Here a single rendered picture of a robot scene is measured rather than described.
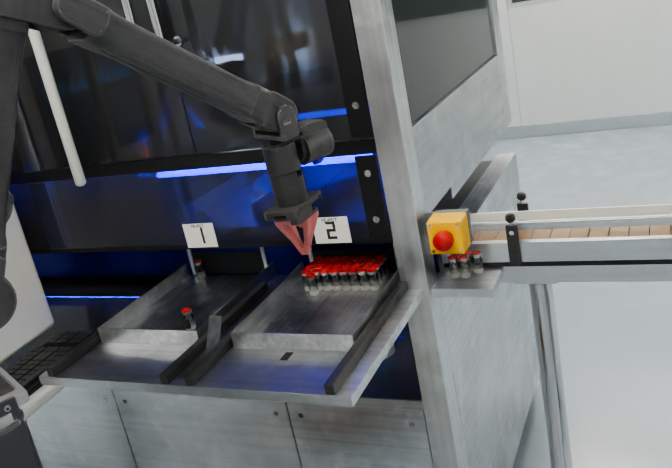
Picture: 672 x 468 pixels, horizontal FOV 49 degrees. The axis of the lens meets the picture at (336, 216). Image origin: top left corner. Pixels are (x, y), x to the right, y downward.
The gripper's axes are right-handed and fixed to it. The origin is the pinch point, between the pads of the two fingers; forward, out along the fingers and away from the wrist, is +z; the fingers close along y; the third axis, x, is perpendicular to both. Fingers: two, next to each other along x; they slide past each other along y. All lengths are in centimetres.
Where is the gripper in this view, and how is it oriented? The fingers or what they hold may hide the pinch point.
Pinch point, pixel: (304, 249)
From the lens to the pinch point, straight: 131.1
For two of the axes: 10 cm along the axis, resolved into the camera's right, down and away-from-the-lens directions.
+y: 3.9, -3.8, 8.4
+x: -8.9, 0.6, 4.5
